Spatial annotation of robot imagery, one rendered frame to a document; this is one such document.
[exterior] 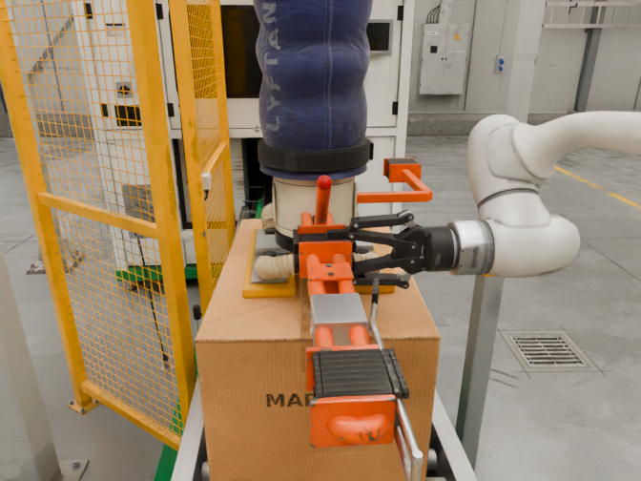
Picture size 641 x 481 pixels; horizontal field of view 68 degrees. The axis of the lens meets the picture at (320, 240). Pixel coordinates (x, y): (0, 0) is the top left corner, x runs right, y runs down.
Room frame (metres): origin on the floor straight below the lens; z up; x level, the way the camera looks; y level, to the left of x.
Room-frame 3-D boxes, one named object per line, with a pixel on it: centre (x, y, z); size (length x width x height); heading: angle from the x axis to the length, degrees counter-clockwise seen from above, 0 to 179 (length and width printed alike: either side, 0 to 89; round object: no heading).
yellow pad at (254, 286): (0.96, 0.11, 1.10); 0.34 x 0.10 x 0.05; 4
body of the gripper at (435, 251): (0.72, -0.16, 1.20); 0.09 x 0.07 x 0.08; 95
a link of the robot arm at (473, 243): (0.72, -0.24, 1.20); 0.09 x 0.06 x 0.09; 5
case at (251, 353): (0.95, 0.01, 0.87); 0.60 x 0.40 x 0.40; 1
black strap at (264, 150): (0.97, 0.01, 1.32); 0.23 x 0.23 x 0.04
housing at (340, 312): (0.50, -0.02, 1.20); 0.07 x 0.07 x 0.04; 4
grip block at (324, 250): (0.72, 0.00, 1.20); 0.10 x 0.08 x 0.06; 94
